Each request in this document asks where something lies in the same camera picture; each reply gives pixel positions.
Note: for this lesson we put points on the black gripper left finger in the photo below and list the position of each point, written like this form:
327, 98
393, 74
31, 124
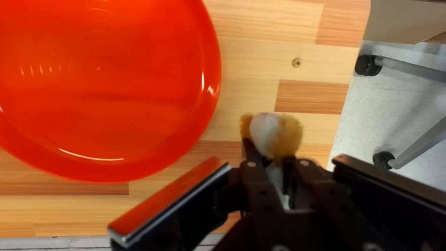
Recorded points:
259, 185

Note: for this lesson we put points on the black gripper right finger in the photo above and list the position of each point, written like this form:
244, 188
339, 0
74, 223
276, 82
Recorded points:
320, 195

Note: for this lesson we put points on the white and brown plush toy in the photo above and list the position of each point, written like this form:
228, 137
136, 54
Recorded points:
276, 132

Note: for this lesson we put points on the butcher block wooden counter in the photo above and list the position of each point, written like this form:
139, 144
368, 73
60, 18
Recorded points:
269, 42

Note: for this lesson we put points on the metal stand with black feet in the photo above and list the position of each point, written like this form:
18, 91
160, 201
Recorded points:
404, 63

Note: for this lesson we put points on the red plastic plate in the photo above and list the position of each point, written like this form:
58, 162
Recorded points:
102, 84

